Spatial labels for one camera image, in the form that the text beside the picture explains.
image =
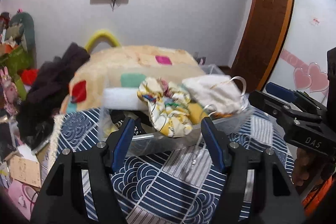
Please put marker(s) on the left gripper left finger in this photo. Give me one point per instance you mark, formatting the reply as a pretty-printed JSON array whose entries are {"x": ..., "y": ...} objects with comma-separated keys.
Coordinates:
[{"x": 61, "y": 199}]

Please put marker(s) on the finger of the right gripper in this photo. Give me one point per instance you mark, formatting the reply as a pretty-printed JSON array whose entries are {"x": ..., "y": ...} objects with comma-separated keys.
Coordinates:
[
  {"x": 273, "y": 105},
  {"x": 300, "y": 99}
]

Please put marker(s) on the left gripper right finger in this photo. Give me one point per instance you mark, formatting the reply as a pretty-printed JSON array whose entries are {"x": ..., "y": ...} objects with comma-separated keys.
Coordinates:
[{"x": 274, "y": 198}]

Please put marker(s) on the white face mask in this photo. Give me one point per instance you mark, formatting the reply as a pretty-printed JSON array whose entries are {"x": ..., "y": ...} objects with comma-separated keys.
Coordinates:
[{"x": 220, "y": 95}]

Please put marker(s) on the white foam block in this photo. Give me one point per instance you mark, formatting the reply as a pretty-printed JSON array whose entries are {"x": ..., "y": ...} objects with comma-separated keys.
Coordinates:
[{"x": 122, "y": 99}]

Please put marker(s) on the blue white patterned tablecloth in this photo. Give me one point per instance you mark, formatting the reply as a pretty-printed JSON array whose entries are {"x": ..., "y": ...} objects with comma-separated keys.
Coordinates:
[{"x": 161, "y": 187}]

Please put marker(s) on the brown cardboard piece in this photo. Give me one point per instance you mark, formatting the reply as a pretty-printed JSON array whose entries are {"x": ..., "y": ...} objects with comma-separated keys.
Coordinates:
[{"x": 26, "y": 171}]

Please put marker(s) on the dark clothes pile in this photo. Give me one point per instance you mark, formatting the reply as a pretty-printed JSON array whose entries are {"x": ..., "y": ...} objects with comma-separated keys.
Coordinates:
[{"x": 36, "y": 114}]

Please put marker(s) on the pink rabbit plush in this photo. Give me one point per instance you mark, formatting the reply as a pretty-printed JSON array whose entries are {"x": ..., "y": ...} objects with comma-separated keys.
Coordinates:
[{"x": 10, "y": 93}]

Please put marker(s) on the yellow fuzzy headband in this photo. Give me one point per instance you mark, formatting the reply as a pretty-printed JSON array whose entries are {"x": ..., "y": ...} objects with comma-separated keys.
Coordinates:
[{"x": 101, "y": 36}]

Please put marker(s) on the green cardboard box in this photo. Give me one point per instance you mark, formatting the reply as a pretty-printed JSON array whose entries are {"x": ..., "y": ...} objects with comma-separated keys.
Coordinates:
[{"x": 17, "y": 60}]

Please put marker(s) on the green dinosaur plush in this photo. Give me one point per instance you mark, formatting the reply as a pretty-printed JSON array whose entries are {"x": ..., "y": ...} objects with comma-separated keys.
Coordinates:
[{"x": 26, "y": 23}]

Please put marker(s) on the brown wooden door frame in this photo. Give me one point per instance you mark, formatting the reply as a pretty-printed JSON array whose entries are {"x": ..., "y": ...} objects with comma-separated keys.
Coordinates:
[{"x": 260, "y": 41}]

